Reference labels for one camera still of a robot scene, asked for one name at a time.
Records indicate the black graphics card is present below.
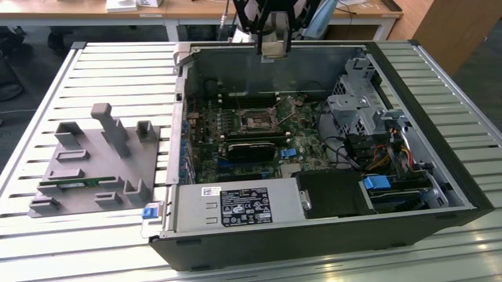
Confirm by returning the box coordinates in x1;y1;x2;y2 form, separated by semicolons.
226;142;277;163

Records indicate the silver CPU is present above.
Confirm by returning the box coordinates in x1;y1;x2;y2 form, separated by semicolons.
259;42;286;63

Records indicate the grey parts rack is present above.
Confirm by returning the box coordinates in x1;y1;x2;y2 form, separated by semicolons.
28;102;174;219

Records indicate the CPU socket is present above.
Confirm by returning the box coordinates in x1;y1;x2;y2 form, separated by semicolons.
239;109;282;133

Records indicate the green motherboard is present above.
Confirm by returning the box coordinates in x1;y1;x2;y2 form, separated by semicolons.
182;93;335;184

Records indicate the black PC case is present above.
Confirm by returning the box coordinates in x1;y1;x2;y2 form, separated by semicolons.
147;41;494;273

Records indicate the wooden cabinet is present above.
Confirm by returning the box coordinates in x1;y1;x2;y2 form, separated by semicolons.
387;0;502;76

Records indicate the blue disk carrier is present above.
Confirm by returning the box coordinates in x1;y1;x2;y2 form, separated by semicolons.
362;174;393;193

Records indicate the black disk drive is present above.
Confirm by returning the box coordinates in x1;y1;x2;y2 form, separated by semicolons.
366;187;433;214

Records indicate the black chair base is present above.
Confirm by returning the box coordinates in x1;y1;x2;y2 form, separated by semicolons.
0;52;26;100

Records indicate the wooden desk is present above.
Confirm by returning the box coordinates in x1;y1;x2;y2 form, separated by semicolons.
0;0;405;42

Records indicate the black wire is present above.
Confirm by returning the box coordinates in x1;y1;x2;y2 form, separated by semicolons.
319;99;362;172

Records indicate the silver heatsink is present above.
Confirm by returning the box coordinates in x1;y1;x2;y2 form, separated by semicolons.
279;163;303;178

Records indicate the black RAM slot row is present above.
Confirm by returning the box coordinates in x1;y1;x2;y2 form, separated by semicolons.
224;132;289;143
218;92;277;108

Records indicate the metal socket cover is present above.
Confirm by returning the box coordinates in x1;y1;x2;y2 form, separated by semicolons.
274;94;307;110

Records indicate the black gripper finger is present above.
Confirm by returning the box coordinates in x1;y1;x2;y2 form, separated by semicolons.
285;0;315;54
232;0;273;56

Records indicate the silver power supply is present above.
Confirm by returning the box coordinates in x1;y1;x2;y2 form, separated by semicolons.
166;177;311;236

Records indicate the white box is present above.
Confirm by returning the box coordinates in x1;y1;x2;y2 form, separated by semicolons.
106;0;140;13

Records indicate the yellow orange wire bundle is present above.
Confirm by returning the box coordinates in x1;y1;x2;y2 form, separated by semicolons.
369;146;415;173

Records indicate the silver disk bay cage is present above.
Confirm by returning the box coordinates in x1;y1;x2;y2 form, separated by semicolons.
318;57;398;139

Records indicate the green RAM stick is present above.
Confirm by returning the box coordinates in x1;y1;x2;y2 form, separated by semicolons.
39;176;119;187

